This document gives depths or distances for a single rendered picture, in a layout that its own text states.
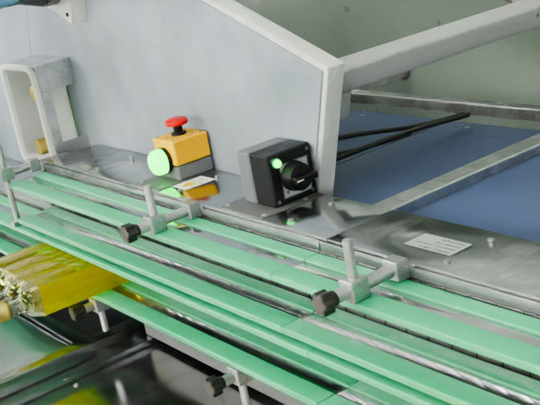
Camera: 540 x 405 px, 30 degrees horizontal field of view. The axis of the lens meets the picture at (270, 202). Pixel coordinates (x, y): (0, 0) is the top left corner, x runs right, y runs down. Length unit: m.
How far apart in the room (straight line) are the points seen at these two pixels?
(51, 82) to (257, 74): 0.67
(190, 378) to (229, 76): 0.51
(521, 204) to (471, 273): 0.28
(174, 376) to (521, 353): 0.87
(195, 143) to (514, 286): 0.76
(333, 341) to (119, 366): 0.67
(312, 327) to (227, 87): 0.50
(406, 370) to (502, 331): 0.15
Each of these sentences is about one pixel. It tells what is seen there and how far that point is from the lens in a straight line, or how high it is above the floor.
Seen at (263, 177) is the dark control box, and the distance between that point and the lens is 1.46.
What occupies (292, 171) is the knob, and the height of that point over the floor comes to 0.81.
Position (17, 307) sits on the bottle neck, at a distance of 1.77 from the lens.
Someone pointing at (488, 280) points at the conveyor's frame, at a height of 0.87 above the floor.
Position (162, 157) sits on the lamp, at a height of 0.84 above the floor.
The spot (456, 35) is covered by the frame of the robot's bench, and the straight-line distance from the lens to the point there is 1.66.
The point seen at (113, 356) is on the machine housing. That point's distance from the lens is 1.86.
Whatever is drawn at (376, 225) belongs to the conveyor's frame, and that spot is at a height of 0.81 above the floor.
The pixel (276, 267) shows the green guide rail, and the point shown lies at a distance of 1.30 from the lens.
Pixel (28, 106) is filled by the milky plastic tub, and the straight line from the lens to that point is 2.27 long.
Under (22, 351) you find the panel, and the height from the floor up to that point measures 1.08.
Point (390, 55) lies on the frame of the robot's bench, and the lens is 1.57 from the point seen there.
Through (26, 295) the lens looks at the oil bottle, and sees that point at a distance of 1.76.
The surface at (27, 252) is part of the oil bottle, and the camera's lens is 1.95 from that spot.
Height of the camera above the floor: 1.61
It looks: 32 degrees down
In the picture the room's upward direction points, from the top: 112 degrees counter-clockwise
